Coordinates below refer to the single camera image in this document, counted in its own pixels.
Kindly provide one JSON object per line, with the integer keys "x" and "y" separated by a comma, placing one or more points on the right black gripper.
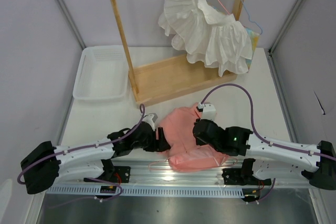
{"x": 199, "y": 142}

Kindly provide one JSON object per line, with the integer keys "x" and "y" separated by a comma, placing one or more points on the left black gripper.
{"x": 159, "y": 145}

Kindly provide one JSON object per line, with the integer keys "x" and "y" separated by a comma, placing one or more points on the pink skirt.
{"x": 185, "y": 155}

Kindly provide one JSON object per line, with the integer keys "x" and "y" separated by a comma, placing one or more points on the pink wire hanger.
{"x": 157, "y": 165}

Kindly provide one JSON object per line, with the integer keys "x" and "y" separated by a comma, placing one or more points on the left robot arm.
{"x": 47, "y": 164}

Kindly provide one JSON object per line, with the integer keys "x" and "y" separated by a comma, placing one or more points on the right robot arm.
{"x": 266, "y": 159}

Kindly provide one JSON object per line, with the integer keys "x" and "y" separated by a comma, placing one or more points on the wooden clothes rack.
{"x": 168, "y": 75}

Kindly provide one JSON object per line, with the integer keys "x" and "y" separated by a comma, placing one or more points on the white ruffled dress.
{"x": 207, "y": 35}

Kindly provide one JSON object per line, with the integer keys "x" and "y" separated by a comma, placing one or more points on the white plastic basket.
{"x": 102, "y": 74}

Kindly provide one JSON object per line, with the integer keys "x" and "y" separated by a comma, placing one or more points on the colourful pastel garment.
{"x": 254, "y": 37}

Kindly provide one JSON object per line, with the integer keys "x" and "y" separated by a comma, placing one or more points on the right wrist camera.
{"x": 207, "y": 111}

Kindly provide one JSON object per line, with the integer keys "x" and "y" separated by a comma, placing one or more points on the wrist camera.
{"x": 207, "y": 111}
{"x": 150, "y": 119}

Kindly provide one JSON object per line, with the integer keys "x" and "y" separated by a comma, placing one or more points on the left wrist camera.
{"x": 150, "y": 119}

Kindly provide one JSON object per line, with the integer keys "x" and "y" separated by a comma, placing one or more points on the aluminium mounting rail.
{"x": 136, "y": 172}

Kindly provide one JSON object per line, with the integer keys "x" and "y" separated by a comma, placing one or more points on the white slotted cable duct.
{"x": 153, "y": 191}

